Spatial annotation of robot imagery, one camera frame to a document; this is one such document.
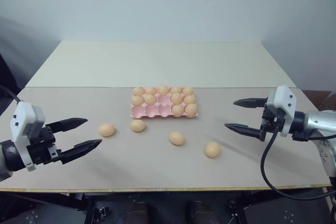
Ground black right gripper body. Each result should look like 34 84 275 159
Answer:
259 105 286 143

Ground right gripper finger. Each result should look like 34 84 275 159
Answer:
233 98 268 109
224 123 264 141

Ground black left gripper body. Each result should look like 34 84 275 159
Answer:
26 125 64 166

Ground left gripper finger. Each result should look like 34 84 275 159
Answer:
46 118 88 134
61 138 103 165

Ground pink egg tray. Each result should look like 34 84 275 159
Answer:
129 86 200 119

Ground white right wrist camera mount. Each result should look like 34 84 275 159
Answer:
266 85 299 137

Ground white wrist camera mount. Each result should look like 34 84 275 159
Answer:
9 101 46 172
266 85 299 137

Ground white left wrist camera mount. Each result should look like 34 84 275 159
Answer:
9 101 46 172

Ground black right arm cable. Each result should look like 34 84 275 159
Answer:
260 126 336 199

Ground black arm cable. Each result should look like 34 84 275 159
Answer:
260 126 336 199
0 85 22 104

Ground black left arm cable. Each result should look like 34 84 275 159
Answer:
0 85 22 104

